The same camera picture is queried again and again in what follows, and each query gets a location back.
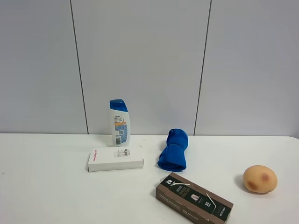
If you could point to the brown coffee capsule box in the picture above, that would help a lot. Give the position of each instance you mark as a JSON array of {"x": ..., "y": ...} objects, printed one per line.
[{"x": 192, "y": 201}]

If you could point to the white blue shampoo bottle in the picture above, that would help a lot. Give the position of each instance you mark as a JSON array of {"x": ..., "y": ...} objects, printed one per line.
[{"x": 120, "y": 123}]

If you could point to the rolled blue cloth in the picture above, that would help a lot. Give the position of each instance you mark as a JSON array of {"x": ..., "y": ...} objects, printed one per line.
[{"x": 172, "y": 157}]

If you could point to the white cardboard box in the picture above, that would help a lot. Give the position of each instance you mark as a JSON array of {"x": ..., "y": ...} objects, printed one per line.
[{"x": 115, "y": 158}]

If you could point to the tan potato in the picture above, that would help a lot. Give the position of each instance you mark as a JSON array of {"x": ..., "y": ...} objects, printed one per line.
[{"x": 259, "y": 179}]

